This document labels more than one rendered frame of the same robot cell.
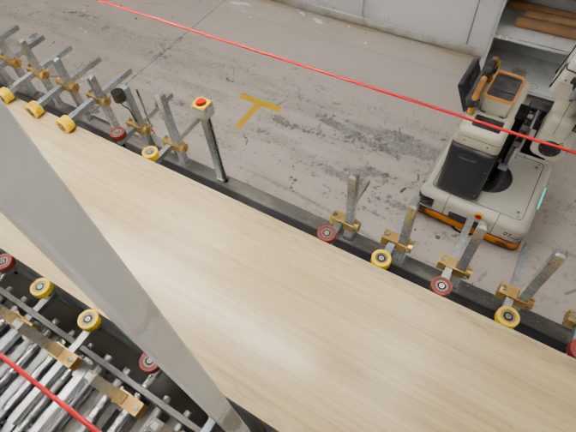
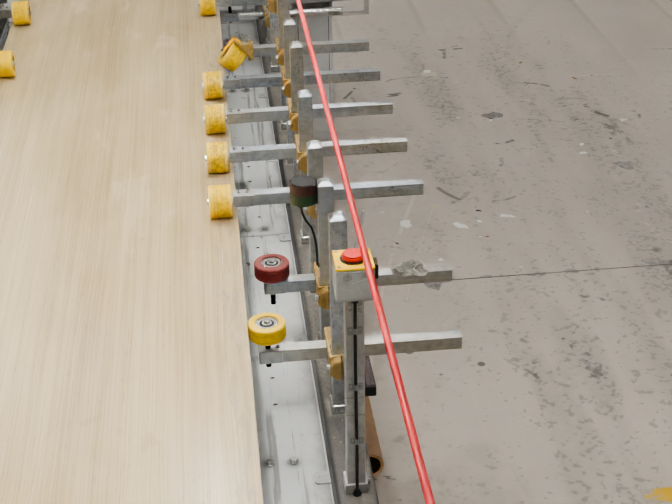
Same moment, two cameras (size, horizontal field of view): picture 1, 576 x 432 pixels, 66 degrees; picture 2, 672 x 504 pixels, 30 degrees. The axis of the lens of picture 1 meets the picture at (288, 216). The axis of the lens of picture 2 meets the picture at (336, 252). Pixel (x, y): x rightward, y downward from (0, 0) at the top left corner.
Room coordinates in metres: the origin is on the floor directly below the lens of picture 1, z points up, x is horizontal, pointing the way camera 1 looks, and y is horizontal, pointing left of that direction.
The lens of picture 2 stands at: (0.23, -1.09, 2.33)
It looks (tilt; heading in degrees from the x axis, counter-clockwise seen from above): 30 degrees down; 48
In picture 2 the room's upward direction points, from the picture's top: 1 degrees counter-clockwise
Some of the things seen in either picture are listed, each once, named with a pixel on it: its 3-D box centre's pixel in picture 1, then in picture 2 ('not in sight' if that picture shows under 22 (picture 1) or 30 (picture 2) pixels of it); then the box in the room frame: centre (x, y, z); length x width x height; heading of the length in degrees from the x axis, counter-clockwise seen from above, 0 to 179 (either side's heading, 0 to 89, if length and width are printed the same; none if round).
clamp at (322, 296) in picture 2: (139, 127); (325, 285); (1.85, 0.75, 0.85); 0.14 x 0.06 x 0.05; 54
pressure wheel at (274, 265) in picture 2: (120, 139); (272, 281); (1.76, 0.84, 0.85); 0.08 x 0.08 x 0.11
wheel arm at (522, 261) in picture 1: (513, 285); not in sight; (0.72, -0.88, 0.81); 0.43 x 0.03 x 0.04; 144
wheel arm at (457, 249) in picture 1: (454, 256); not in sight; (0.87, -0.68, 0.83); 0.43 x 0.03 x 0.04; 144
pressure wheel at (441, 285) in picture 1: (439, 291); not in sight; (0.71, -0.56, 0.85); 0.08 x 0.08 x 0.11
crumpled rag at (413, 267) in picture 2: not in sight; (409, 265); (2.02, 0.65, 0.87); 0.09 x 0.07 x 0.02; 144
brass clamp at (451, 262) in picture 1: (454, 267); not in sight; (0.82, -0.66, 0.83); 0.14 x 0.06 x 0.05; 54
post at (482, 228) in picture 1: (465, 258); not in sight; (0.80, -0.68, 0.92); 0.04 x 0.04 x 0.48; 54
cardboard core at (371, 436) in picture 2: not in sight; (363, 433); (2.24, 1.05, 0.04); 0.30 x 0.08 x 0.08; 54
